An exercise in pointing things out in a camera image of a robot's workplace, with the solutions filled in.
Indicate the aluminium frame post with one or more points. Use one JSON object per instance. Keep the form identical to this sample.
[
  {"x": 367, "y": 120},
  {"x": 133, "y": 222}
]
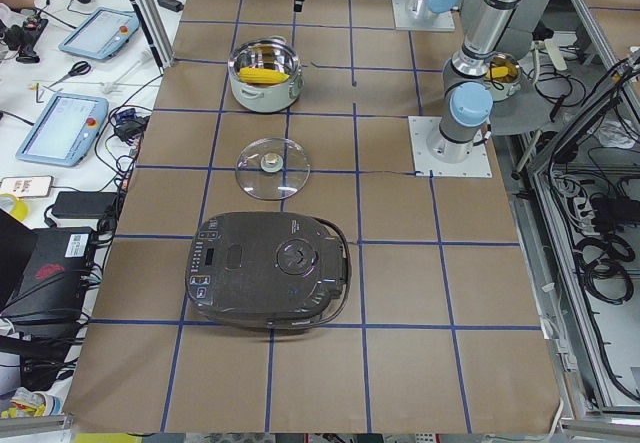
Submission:
[{"x": 154, "y": 31}]

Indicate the yellow toy corn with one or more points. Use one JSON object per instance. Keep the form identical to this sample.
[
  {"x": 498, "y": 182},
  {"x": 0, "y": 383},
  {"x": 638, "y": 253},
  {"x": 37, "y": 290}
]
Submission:
[{"x": 261, "y": 76}]

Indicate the yellow tape roll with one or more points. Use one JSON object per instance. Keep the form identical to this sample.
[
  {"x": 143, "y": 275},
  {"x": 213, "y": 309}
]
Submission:
[{"x": 14, "y": 207}]

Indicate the far blue teach pendant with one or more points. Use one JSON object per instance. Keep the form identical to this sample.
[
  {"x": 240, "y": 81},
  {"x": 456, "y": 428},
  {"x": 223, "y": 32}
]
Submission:
[{"x": 101, "y": 35}]

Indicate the scissors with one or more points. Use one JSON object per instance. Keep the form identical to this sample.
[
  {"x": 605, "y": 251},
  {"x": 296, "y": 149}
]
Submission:
[{"x": 79, "y": 68}]

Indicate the glass pot lid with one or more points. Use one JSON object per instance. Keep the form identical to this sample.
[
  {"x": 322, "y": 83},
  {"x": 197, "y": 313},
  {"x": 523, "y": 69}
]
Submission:
[{"x": 272, "y": 168}]

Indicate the steel bowl on chair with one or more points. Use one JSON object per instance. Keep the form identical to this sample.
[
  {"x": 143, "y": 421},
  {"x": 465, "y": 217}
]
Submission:
[{"x": 503, "y": 78}]

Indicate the grey office chair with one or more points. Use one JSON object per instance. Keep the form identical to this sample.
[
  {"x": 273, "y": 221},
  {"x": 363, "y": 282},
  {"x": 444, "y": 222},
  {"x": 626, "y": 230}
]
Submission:
[{"x": 518, "y": 113}]

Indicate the blue teach pendant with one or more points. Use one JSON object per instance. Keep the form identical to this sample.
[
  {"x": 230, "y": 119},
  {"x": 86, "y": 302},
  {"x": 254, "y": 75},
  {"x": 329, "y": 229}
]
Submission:
[
  {"x": 65, "y": 130},
  {"x": 101, "y": 35}
]

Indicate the black power adapter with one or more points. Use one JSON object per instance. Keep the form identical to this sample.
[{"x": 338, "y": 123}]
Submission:
[{"x": 82, "y": 205}]

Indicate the dark rice cooker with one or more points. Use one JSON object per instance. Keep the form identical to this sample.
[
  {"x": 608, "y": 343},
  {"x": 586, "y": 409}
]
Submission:
[{"x": 269, "y": 270}]

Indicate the near blue teach pendant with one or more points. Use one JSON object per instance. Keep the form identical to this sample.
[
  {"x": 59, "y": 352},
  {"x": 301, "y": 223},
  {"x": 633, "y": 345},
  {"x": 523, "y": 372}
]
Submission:
[{"x": 65, "y": 130}]

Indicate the pale green cooking pot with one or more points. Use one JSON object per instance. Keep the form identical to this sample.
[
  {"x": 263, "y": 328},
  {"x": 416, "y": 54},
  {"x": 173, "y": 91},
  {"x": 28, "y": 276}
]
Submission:
[{"x": 272, "y": 52}]

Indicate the black computer box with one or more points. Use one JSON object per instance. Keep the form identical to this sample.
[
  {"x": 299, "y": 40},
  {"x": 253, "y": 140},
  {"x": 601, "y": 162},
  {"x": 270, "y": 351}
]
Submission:
[{"x": 52, "y": 285}]

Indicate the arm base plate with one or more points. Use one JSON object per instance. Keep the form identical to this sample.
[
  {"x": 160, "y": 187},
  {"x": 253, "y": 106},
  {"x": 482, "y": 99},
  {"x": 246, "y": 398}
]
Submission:
[
  {"x": 431, "y": 23},
  {"x": 435, "y": 156}
]

